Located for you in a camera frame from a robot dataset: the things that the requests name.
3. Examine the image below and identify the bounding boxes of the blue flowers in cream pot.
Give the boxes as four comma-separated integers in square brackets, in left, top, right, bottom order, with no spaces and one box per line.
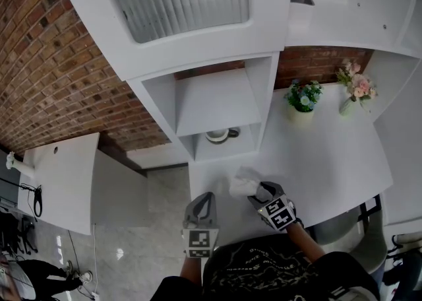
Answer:
[284,79,324,125]

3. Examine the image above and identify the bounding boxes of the white desk hutch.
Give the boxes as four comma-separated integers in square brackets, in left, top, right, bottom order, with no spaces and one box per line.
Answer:
[52,0,422,164]

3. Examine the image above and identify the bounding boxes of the small white side table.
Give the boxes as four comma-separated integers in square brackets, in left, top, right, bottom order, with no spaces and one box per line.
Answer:
[16,133,150,236]

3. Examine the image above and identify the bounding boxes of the person's right forearm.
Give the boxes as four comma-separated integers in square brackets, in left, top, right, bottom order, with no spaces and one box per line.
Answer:
[284,222,328,265]

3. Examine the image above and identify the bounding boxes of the grey and white mug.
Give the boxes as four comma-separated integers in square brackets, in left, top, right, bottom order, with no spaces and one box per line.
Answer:
[204,127,241,145]

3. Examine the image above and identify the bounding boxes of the white table top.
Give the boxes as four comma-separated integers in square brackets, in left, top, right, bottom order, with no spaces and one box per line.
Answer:
[188,82,395,238]

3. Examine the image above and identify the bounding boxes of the person's black printed shirt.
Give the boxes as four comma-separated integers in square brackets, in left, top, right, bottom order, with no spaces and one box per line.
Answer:
[150,232,380,301]

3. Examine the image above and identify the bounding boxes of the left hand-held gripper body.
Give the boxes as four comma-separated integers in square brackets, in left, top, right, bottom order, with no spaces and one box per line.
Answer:
[181,222,220,259]

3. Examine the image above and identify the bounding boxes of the white flower vase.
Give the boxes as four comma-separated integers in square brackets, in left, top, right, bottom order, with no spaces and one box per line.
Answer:
[5,150,36,177]

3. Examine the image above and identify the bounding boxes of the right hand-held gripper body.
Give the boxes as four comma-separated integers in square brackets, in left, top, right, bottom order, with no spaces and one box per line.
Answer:
[256,195,297,232]

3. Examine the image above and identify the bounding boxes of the white shelf compartment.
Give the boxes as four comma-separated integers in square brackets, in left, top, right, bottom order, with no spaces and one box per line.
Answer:
[140,55,275,138]

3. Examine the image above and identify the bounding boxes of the white floor cable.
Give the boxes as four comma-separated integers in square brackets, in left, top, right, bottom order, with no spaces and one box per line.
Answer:
[92,222,99,294]

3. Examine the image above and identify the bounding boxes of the pink flowers in green vase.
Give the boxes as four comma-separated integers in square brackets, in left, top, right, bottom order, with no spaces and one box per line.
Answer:
[335,58,378,117]

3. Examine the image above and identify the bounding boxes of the grey upholstered chair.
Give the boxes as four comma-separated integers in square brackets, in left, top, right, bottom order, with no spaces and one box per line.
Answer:
[306,193,388,275]

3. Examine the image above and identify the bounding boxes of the grey metal cabinet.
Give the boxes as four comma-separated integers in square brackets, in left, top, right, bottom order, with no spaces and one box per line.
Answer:
[0,149,22,209]

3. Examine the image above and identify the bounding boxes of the person's left forearm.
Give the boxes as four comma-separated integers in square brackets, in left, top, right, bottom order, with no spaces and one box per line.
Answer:
[179,256,204,281]

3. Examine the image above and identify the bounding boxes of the black bag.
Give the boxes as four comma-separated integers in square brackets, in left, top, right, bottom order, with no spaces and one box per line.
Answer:
[382,233,422,288]

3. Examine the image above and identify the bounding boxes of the white cloth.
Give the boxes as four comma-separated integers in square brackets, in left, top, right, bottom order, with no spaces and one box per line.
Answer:
[229,166,262,199]

